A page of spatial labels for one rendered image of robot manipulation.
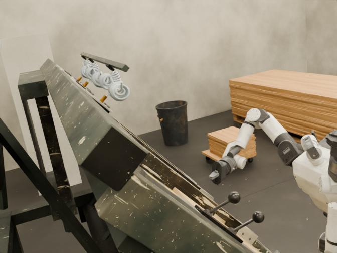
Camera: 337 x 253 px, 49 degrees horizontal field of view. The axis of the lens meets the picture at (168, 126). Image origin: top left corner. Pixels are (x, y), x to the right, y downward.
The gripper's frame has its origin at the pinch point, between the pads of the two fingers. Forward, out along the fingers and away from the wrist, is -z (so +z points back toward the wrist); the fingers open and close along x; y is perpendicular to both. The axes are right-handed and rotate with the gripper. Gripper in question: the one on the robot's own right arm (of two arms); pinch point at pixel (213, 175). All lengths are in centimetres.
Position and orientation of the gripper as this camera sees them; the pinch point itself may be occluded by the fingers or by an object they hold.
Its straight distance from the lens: 185.4
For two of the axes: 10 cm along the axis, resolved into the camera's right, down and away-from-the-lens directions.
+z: 5.7, -2.8, 7.7
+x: 0.4, -9.3, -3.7
